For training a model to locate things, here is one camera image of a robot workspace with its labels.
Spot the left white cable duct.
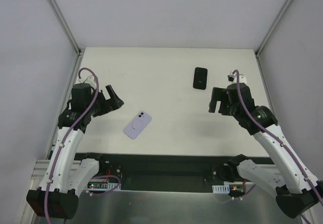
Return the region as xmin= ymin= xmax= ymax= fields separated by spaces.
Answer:
xmin=87 ymin=182 xmax=121 ymax=192

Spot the aluminium frame post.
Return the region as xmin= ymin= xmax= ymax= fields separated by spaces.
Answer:
xmin=255 ymin=0 xmax=294 ymax=59
xmin=47 ymin=0 xmax=82 ymax=55

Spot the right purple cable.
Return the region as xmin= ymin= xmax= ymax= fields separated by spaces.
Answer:
xmin=233 ymin=69 xmax=323 ymax=224

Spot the aluminium front rail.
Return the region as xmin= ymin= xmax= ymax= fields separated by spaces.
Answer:
xmin=31 ymin=160 xmax=81 ymax=179

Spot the lilac phone case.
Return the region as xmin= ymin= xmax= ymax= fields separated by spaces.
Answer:
xmin=123 ymin=111 xmax=152 ymax=140

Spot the right white cable duct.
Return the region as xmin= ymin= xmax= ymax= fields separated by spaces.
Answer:
xmin=212 ymin=184 xmax=230 ymax=194

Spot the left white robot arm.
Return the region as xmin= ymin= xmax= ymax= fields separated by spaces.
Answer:
xmin=26 ymin=83 xmax=124 ymax=219

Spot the left aluminium frame post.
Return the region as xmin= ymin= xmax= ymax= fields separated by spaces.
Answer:
xmin=47 ymin=0 xmax=82 ymax=55

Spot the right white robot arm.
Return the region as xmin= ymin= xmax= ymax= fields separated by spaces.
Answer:
xmin=209 ymin=83 xmax=322 ymax=218

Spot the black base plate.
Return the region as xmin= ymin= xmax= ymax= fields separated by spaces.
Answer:
xmin=75 ymin=153 xmax=243 ymax=193

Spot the black phone on table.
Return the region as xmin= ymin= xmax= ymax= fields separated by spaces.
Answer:
xmin=193 ymin=67 xmax=208 ymax=90

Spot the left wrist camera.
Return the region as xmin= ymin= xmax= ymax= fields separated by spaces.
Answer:
xmin=78 ymin=75 xmax=97 ymax=89

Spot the white cable duct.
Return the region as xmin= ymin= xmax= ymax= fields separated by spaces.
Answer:
xmin=212 ymin=184 xmax=230 ymax=194
xmin=87 ymin=182 xmax=121 ymax=192

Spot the right aluminium frame post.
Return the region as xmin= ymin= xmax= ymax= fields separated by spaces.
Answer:
xmin=255 ymin=0 xmax=294 ymax=59

